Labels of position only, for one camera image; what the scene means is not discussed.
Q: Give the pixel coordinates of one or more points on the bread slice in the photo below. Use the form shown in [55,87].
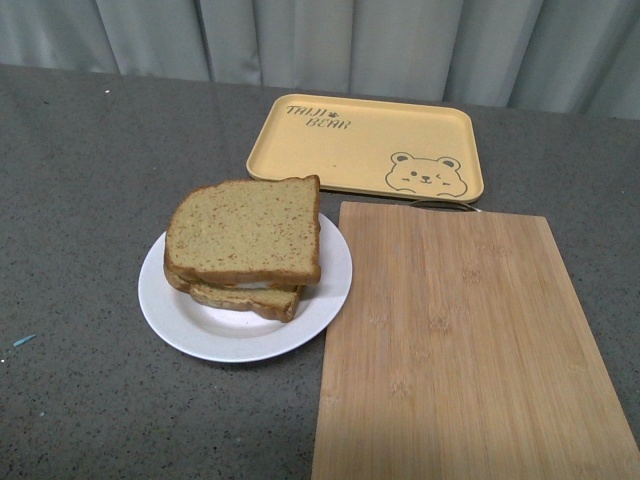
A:
[280,303]
[247,231]

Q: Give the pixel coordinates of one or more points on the white round plate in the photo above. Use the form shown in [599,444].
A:
[237,337]

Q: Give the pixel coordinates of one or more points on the fried egg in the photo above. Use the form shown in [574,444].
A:
[254,285]

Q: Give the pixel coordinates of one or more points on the yellow bear tray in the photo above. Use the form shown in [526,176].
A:
[370,147]

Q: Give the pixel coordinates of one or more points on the bamboo cutting board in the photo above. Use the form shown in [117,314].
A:
[463,352]

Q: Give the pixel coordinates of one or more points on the grey curtain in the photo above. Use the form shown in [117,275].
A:
[558,56]

